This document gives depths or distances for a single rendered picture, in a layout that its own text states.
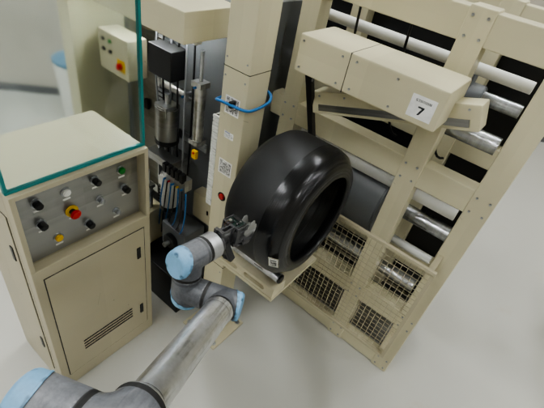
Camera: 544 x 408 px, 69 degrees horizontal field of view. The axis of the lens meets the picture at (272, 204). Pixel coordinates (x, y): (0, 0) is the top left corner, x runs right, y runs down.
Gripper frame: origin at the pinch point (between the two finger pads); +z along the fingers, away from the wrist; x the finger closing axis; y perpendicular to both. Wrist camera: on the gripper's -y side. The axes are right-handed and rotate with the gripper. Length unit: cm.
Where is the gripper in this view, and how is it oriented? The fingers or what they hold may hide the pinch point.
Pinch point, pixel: (252, 226)
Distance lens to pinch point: 144.3
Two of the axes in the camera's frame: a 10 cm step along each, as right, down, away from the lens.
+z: 6.0, -3.1, 7.4
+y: 2.4, -8.1, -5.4
